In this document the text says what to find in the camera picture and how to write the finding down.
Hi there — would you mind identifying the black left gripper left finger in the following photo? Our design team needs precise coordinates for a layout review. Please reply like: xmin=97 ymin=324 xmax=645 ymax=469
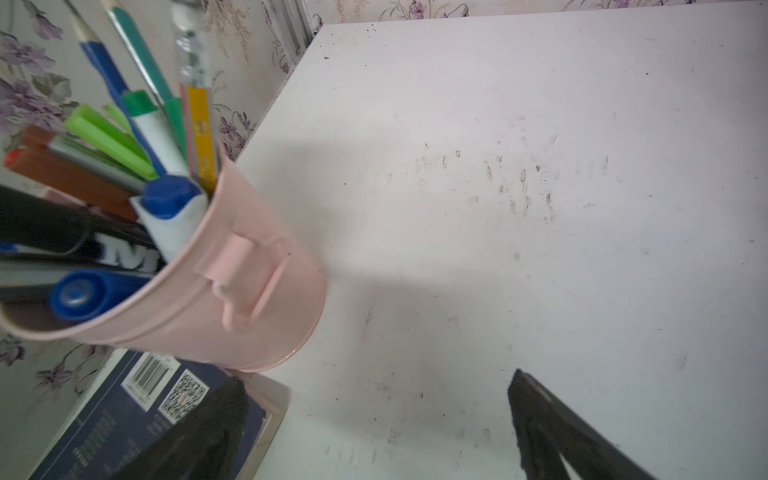
xmin=113 ymin=378 xmax=248 ymax=479

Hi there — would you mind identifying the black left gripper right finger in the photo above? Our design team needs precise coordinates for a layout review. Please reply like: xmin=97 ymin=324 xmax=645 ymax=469
xmin=507 ymin=369 xmax=652 ymax=480

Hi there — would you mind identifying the dark blue card booklet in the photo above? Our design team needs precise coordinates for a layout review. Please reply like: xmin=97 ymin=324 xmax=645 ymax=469
xmin=30 ymin=351 xmax=285 ymax=479

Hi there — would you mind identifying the pink pen cup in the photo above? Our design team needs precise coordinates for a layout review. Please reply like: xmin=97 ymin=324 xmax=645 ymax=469
xmin=1 ymin=160 xmax=326 ymax=373

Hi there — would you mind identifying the blue capped marker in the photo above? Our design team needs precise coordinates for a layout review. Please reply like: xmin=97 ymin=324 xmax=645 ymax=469
xmin=49 ymin=270 xmax=151 ymax=323

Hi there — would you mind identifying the white marker blue cap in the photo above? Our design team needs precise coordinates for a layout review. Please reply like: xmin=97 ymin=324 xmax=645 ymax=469
xmin=130 ymin=175 xmax=209 ymax=263

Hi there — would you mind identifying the black marker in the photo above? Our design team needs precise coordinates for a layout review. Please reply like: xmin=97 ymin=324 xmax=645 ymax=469
xmin=1 ymin=186 xmax=165 ymax=274

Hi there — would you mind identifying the brown red marker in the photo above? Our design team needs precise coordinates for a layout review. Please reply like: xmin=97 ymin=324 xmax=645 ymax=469
xmin=3 ymin=145 xmax=138 ymax=222

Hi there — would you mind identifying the green pencil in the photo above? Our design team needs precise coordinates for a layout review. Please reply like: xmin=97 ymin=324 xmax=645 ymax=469
xmin=101 ymin=0 xmax=187 ymax=160

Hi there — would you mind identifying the white marker green cap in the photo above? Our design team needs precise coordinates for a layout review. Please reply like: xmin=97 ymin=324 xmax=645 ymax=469
xmin=122 ymin=90 xmax=189 ymax=177

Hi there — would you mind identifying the lime green highlighter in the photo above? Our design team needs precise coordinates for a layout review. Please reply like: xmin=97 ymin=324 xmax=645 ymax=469
xmin=64 ymin=105 xmax=158 ymax=181

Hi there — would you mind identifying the yellow clear pen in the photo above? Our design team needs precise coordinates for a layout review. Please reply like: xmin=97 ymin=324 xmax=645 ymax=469
xmin=171 ymin=1 xmax=220 ymax=194

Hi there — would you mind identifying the blue pencil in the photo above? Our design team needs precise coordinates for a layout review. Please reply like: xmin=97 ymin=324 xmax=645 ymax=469
xmin=64 ymin=0 xmax=166 ymax=176

